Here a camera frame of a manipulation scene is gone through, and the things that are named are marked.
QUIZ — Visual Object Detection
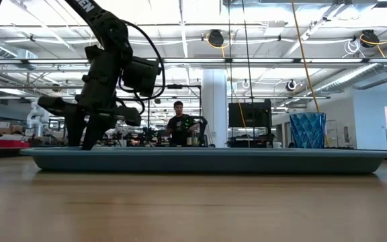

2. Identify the silver ventilation duct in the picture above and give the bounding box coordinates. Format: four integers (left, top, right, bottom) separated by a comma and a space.
314, 43, 387, 95

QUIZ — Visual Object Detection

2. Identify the black monitor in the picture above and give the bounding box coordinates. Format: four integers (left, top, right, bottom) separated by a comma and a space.
228, 98, 273, 129

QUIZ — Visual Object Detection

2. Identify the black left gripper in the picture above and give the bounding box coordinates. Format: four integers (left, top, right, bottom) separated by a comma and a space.
38, 45, 142, 151

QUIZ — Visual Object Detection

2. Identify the black ceiling cable reel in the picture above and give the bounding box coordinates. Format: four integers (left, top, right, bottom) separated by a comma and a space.
208, 29, 225, 48
360, 29, 381, 47

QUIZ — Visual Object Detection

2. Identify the blue plastic tray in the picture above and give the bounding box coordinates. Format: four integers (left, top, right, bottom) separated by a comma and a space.
19, 147, 387, 175

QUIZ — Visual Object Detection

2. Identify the white building column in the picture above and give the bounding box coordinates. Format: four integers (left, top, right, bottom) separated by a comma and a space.
201, 69, 229, 148

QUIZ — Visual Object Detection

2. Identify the black background frame rig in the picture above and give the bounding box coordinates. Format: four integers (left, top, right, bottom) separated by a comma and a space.
147, 83, 202, 146

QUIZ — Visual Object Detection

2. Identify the yellow hanging cable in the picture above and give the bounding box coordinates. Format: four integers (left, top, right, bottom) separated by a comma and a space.
290, 0, 329, 147

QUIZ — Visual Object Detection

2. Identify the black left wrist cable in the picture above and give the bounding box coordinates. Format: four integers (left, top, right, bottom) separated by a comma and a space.
115, 19, 166, 116

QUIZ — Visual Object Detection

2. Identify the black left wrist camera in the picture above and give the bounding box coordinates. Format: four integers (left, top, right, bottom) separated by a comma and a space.
122, 56, 163, 97

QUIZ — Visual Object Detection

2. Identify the person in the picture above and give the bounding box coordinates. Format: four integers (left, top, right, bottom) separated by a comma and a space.
165, 100, 201, 147

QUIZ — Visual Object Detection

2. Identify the blue faceted cup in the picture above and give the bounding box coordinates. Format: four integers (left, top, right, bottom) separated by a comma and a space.
289, 112, 327, 149

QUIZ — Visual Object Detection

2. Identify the thin black hanging cable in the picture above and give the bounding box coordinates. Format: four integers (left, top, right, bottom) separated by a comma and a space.
226, 0, 232, 102

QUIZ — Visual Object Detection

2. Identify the red bin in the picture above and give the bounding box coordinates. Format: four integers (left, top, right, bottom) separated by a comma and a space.
0, 138, 32, 149

